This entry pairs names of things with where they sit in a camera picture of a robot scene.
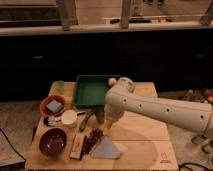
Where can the light blue triangular cloth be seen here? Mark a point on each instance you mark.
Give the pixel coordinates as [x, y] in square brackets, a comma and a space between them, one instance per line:
[105, 149]

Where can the white ceramic mug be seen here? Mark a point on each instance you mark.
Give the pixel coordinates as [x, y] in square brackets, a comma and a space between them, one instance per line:
[69, 118]

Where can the light green plastic cup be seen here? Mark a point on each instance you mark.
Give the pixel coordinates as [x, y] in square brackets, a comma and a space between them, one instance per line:
[59, 86]

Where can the dark maroon bowl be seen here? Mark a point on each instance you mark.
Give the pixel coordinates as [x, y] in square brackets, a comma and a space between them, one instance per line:
[53, 142]

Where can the wooden block brush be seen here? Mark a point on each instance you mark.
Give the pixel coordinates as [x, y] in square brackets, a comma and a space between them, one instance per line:
[77, 146]

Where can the small metal cup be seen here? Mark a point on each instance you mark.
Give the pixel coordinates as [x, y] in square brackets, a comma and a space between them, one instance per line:
[100, 115]

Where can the green plastic tray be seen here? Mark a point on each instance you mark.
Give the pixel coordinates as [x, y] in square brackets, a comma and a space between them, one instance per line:
[89, 90]

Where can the green cucumber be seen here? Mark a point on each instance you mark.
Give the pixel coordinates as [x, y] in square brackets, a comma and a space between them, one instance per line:
[84, 121]

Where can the blue sponge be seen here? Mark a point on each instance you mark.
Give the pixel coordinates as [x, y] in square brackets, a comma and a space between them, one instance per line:
[54, 106]

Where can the orange peach fruit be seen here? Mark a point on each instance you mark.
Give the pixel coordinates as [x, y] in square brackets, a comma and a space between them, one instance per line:
[112, 82]

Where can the orange plastic bowl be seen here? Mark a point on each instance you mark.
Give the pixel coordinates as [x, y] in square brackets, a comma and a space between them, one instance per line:
[44, 111]

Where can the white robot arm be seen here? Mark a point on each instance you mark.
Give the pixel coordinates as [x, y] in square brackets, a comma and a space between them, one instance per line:
[192, 116]

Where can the dark grape bunch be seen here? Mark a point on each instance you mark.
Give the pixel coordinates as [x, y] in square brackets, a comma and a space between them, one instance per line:
[94, 136]

